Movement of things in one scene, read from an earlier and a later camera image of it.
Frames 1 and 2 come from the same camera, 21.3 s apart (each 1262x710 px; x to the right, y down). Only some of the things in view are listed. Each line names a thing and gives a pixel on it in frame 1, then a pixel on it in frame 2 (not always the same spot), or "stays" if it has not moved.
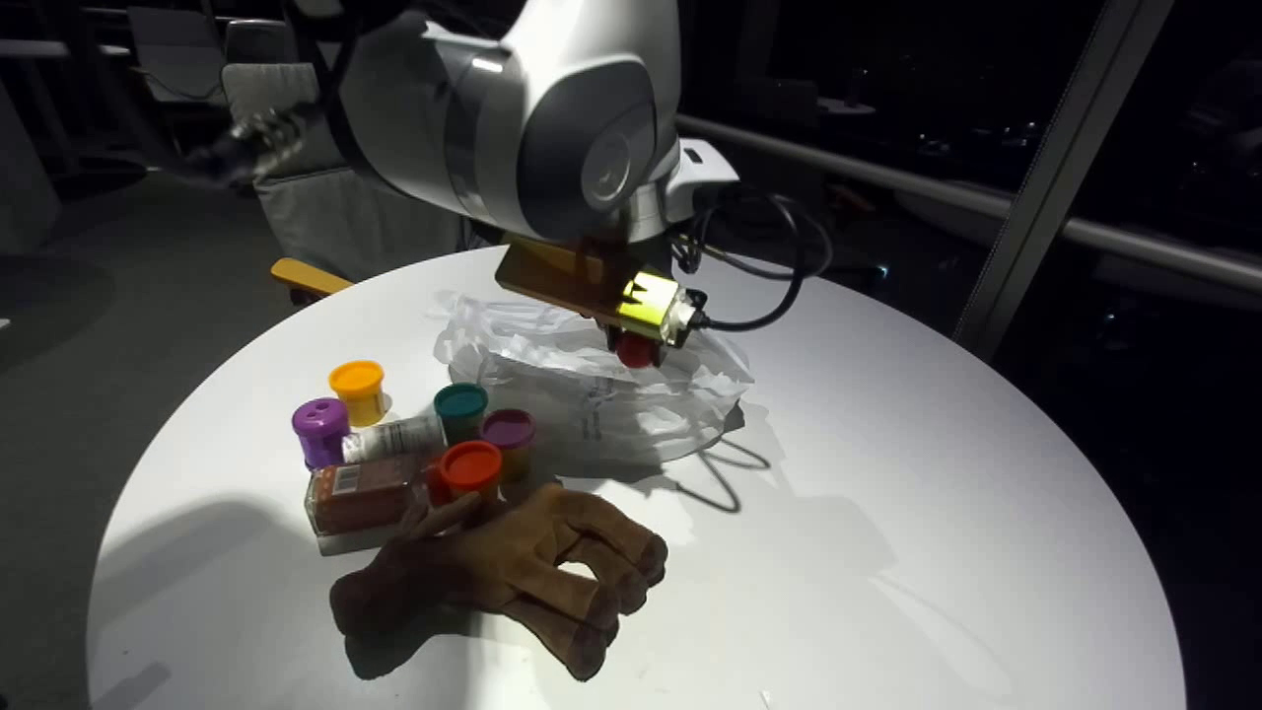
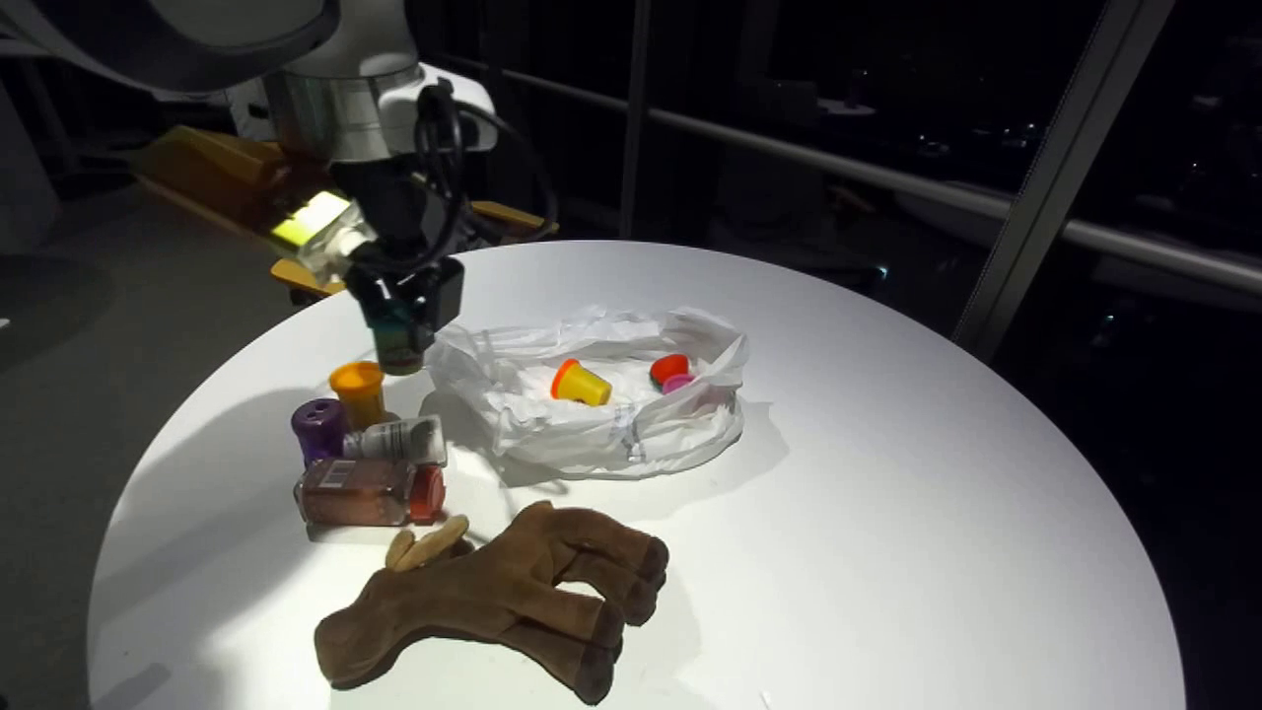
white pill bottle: (397, 440) stays
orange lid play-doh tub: (465, 467) → (582, 384)
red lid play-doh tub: (639, 354) → (672, 373)
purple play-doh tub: (321, 427) stays
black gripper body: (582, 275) → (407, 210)
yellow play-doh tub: (361, 390) stays
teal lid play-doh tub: (459, 407) → (397, 350)
